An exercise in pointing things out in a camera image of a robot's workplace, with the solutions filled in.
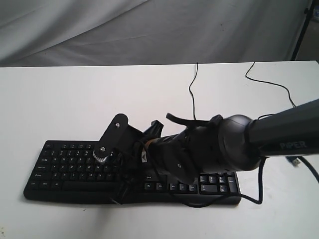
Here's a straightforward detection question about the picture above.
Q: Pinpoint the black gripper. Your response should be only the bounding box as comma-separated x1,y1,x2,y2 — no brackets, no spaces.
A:
93,114,150,205

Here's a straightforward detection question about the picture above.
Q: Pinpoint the thin black keyboard cable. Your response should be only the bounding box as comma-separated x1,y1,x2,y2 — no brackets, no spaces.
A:
188,62,199,120

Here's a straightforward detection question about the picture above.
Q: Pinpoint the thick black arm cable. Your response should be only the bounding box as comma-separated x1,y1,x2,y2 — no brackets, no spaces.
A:
149,114,319,209

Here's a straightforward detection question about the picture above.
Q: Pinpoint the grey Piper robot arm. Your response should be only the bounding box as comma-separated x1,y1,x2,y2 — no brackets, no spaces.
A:
93,100,319,204

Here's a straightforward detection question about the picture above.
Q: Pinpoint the thin black looping cable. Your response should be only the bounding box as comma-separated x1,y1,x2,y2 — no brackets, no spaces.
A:
245,61,297,108

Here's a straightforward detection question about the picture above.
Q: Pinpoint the white backdrop cloth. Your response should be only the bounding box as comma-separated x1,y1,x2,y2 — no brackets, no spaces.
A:
0,0,311,67

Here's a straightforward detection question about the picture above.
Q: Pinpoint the black acer keyboard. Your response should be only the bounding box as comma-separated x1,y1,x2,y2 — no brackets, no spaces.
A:
23,140,241,205

